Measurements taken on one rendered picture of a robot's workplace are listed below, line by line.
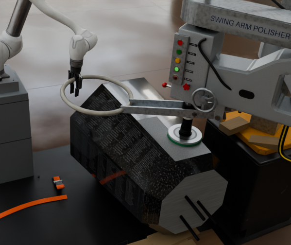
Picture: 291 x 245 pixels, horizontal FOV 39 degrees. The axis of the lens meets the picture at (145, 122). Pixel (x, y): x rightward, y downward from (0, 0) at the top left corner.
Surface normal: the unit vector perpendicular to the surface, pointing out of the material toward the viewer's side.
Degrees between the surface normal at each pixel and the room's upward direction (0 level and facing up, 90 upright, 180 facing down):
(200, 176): 90
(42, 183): 0
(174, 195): 90
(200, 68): 90
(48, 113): 0
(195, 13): 90
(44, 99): 0
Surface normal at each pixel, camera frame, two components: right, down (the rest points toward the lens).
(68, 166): 0.09, -0.84
